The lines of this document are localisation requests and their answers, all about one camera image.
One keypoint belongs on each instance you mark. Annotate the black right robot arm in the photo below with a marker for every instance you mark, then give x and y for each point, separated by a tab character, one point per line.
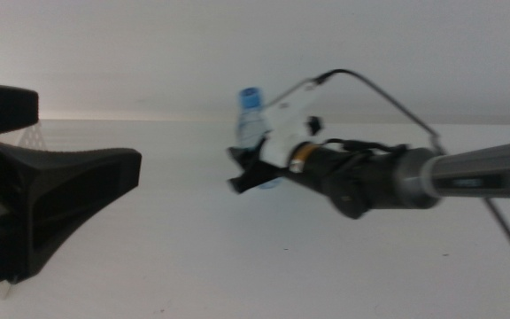
370	186

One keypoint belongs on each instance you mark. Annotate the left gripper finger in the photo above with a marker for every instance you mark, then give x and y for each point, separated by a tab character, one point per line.
60	190
2	111

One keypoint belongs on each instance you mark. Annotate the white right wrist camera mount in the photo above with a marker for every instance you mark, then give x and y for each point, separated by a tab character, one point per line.
286	128

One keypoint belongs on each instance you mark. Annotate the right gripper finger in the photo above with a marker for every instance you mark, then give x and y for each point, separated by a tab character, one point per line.
246	158

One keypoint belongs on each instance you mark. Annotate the clear water bottle blue cap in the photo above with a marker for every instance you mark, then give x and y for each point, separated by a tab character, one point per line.
250	124

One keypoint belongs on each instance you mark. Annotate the white perforated plastic basket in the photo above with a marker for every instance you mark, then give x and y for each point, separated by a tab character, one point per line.
33	138

